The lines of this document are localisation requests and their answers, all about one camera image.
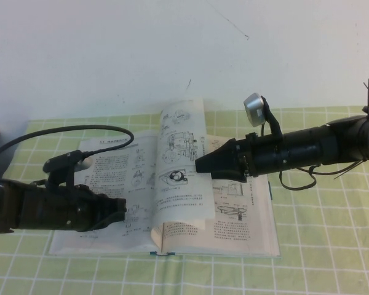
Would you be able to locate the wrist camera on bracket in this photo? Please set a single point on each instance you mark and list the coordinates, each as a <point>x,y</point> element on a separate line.
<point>253,107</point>
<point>61,159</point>

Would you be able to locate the technical book with diagrams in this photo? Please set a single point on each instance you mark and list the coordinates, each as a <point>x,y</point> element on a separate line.
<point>233,221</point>

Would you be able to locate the green white checked tablecloth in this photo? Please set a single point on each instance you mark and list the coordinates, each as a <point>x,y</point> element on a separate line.
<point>326,230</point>

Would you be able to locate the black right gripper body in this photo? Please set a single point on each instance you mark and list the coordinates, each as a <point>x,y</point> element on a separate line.
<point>261,153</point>

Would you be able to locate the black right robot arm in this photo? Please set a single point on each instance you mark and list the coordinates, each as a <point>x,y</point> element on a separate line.
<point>326,144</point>

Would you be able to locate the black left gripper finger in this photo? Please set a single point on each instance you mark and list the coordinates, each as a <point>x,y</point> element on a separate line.
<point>107,221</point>
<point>110,206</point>

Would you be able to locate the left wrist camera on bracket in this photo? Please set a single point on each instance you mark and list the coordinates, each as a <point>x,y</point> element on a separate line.
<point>61,159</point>

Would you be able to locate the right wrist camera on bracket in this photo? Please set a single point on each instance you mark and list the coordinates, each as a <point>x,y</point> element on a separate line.
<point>253,107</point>

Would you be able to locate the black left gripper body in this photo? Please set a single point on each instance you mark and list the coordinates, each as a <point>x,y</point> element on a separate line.
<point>58,209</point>

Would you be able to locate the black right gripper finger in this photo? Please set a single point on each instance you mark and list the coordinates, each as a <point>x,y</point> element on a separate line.
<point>230,172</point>
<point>218,158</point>

